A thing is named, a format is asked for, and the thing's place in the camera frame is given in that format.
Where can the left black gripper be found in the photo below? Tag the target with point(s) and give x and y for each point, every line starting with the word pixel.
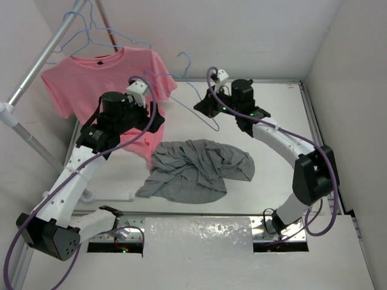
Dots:
pixel 143 111

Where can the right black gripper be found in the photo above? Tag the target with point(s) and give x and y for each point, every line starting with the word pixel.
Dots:
pixel 206 106

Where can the grey t shirt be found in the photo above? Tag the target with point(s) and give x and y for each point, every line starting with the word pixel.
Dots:
pixel 193 171

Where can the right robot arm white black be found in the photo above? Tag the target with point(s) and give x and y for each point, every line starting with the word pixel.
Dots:
pixel 315 172

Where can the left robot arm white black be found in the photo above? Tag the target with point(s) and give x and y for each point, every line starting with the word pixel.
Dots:
pixel 51 228

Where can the pink t shirt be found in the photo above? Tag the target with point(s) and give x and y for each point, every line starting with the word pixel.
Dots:
pixel 75 85

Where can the silver clothes rack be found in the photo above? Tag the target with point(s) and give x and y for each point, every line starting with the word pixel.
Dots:
pixel 26 26

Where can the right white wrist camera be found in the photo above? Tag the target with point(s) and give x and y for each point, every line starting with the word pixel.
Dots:
pixel 220 78

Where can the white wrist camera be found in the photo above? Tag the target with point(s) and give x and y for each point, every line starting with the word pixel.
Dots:
pixel 220 78
pixel 137 92

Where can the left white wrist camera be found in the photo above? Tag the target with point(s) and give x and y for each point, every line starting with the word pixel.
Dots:
pixel 137 92

